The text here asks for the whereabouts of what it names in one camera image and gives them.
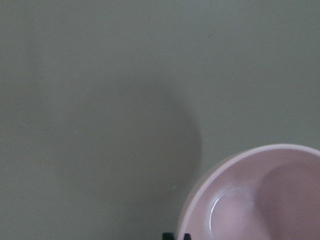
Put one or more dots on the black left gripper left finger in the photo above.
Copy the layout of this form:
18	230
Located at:
168	236

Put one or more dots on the small pink bowl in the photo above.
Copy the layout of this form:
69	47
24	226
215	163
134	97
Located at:
270	192

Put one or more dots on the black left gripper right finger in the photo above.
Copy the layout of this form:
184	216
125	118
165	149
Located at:
187	236

